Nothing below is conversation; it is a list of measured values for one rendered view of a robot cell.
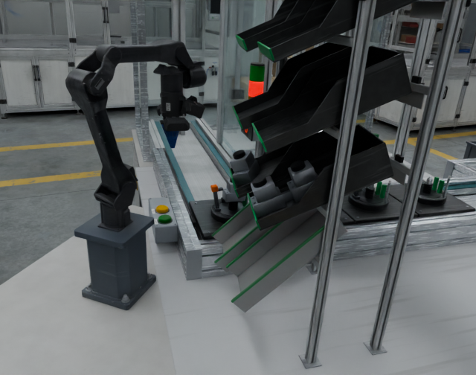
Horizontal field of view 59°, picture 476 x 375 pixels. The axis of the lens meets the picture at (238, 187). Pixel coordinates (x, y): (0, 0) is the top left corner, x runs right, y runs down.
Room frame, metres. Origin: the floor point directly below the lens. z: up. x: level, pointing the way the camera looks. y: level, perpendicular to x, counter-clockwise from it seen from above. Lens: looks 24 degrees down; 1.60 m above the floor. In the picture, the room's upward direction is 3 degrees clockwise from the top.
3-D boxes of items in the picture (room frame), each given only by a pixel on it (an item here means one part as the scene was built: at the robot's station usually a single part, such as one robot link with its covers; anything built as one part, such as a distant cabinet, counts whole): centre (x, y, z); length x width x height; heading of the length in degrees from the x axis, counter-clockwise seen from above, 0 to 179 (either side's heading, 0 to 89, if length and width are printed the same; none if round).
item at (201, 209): (1.21, 0.01, 0.96); 0.24 x 0.24 x 0.02; 18
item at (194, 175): (1.50, 0.08, 0.91); 0.84 x 0.28 x 0.10; 18
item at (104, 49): (1.01, 0.26, 1.45); 0.29 x 0.08 x 0.11; 142
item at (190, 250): (1.43, 0.24, 0.91); 0.89 x 0.06 x 0.11; 18
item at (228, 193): (1.21, 0.00, 1.06); 0.08 x 0.04 x 0.07; 108
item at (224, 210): (1.21, 0.01, 0.98); 0.14 x 0.14 x 0.02
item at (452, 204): (1.44, -0.70, 1.01); 0.24 x 0.24 x 0.13; 18
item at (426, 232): (1.36, -0.45, 0.91); 1.24 x 0.33 x 0.10; 108
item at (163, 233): (1.23, 0.24, 0.93); 0.21 x 0.07 x 0.06; 18
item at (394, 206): (1.36, -0.46, 1.01); 0.24 x 0.24 x 0.13; 18
